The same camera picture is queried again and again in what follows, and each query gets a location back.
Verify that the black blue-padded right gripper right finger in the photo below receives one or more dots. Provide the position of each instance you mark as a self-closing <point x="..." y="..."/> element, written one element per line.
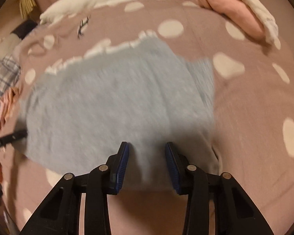
<point x="234" y="211"/>

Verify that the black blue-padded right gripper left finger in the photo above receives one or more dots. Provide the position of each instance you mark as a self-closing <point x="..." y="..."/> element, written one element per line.
<point x="59" y="212"/>

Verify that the grey sweatshirt with white trim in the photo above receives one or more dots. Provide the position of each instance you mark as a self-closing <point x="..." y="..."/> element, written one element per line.
<point x="142" y="94"/>

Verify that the plaid blue white pillow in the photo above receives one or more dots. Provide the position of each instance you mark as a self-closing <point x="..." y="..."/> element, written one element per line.
<point x="9" y="73"/>

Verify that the mauve polka dot duvet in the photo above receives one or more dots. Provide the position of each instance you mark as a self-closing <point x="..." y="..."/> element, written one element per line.
<point x="253" y="107"/>

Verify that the pink and cream pillow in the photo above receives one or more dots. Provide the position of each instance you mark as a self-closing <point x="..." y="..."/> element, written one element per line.
<point x="250" y="15"/>

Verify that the straw tassel wall hanging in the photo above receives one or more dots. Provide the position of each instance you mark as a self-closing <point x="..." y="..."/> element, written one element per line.
<point x="26" y="7"/>

